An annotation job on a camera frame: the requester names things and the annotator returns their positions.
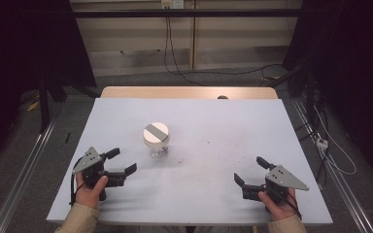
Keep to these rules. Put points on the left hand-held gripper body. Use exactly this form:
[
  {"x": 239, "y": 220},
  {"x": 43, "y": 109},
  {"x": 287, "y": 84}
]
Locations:
[{"x": 89, "y": 160}]

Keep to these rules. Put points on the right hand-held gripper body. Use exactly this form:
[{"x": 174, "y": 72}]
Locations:
[{"x": 283, "y": 179}]

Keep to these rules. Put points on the person's right hand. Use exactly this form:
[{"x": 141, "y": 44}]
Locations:
[{"x": 280, "y": 210}]

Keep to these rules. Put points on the person's left hand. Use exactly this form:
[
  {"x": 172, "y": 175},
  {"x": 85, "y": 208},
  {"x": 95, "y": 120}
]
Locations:
[{"x": 89, "y": 195}]

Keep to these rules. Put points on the small black floor object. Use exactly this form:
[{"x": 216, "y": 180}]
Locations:
[{"x": 67, "y": 137}]

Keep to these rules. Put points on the white table board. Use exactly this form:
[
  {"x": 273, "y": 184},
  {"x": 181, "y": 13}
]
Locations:
[{"x": 207, "y": 181}]

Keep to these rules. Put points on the white power strip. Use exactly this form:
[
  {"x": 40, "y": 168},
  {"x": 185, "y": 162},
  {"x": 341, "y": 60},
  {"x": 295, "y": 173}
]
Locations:
[{"x": 322, "y": 143}]

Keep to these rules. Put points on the black metal stand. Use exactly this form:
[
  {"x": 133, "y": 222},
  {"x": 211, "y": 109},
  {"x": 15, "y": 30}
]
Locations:
[{"x": 44, "y": 103}]

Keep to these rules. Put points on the yellow floor tape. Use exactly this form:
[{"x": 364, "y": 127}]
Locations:
[{"x": 33, "y": 106}]

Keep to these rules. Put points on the wooden table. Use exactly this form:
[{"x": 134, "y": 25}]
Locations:
[{"x": 175, "y": 92}]

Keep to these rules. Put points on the black curtain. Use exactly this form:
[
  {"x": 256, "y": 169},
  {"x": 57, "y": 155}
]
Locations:
[
  {"x": 353, "y": 64},
  {"x": 19, "y": 48}
]

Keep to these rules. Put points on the black horizontal bar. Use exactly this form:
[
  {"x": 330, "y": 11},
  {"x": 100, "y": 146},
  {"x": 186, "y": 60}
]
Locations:
[{"x": 187, "y": 13}]

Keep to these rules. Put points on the aluminium floor rail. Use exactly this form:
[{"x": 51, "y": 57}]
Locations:
[
  {"x": 19, "y": 181},
  {"x": 343, "y": 187}
]

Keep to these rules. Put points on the white wall socket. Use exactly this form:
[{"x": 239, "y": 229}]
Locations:
[{"x": 172, "y": 3}]

